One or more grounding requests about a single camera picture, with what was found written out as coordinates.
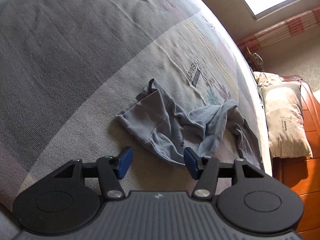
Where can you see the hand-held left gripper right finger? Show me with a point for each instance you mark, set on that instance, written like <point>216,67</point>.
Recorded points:
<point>191,163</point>

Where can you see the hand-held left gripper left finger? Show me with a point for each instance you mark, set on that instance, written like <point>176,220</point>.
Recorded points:
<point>125,161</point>

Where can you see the grey pants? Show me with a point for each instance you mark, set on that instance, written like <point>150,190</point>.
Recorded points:
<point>160,122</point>

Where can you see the beige printed pillow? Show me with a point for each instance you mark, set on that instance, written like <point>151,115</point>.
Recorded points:
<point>285,120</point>

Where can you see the beige floral pillow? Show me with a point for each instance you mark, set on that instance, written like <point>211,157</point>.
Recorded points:
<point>266,78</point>

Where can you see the wooden headboard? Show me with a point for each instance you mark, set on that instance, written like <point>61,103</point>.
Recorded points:
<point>305,180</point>

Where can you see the grey folded cloth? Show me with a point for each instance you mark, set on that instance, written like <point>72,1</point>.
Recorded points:
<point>258,61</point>

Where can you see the wooden nightstand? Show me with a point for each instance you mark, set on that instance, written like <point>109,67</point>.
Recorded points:
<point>248,55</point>

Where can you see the pink striped curtain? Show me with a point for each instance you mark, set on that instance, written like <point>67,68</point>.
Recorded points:
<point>282,30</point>

